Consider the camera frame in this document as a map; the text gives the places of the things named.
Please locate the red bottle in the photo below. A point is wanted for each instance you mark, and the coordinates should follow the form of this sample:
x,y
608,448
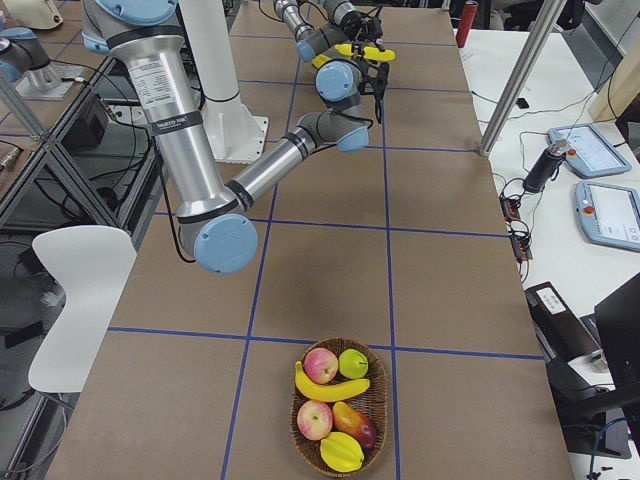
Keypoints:
x,y
466,21

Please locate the yellow banana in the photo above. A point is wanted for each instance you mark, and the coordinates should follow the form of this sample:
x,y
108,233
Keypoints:
x,y
320,60
328,393
365,52

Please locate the yellow banana back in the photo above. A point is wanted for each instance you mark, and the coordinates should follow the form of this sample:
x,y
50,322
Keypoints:
x,y
328,393

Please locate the teach pendant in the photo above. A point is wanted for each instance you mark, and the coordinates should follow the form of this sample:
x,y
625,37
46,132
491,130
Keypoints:
x,y
594,156
608,214

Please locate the aluminium frame post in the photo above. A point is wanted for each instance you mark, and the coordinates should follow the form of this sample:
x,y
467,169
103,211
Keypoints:
x,y
549,13

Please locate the green pear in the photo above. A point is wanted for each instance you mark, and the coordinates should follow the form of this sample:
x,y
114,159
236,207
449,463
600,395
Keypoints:
x,y
353,364

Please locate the woven wicker basket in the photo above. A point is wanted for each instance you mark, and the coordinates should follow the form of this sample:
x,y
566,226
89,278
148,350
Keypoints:
x,y
373,403

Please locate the red apple back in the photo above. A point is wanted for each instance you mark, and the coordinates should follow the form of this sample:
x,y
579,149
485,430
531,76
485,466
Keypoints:
x,y
321,365

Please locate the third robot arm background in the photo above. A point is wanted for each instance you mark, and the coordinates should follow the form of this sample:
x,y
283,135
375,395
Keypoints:
x,y
25,63

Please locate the black cylinder device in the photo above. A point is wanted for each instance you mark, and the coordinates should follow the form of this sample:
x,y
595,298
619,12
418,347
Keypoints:
x,y
546,165

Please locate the teach pendant far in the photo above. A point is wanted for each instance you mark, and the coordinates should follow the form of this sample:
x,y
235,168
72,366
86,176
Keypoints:
x,y
594,156

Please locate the yellow starfruit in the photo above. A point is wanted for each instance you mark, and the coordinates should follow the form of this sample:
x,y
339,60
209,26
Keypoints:
x,y
341,452

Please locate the black monitor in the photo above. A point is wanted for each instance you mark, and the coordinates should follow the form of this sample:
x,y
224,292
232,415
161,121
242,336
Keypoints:
x,y
617,322

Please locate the teach pendant near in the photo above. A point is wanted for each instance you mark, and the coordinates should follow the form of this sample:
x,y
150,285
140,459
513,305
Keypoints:
x,y
608,214

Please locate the white chair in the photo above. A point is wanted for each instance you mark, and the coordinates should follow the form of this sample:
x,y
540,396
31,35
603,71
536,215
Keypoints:
x,y
92,264

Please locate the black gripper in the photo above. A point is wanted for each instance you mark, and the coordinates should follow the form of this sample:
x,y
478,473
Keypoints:
x,y
368,33
361,62

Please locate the red apple left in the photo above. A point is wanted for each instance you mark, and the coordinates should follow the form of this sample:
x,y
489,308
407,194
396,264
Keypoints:
x,y
314,420

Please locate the dark red apple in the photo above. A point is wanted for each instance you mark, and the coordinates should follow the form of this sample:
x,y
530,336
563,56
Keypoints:
x,y
350,421

